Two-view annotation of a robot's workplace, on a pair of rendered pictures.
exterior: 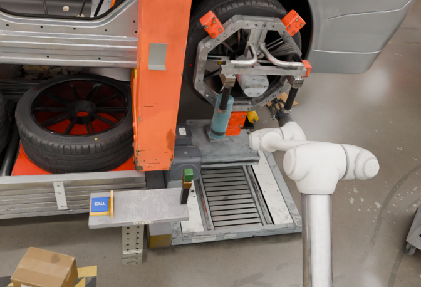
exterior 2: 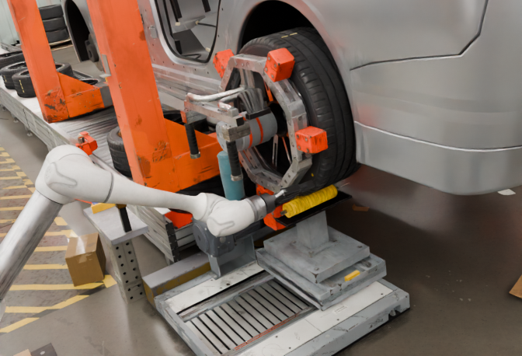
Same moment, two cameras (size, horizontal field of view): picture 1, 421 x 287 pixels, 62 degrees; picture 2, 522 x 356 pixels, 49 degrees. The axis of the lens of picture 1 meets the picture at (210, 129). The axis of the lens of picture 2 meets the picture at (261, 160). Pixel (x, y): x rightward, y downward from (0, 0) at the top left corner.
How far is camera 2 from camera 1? 2.57 m
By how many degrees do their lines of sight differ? 69
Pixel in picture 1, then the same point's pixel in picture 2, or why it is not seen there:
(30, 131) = not seen: hidden behind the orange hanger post
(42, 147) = not seen: hidden behind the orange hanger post
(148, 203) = (116, 219)
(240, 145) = (309, 264)
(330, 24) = (360, 79)
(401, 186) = not seen: outside the picture
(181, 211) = (115, 235)
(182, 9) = (102, 25)
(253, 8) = (258, 47)
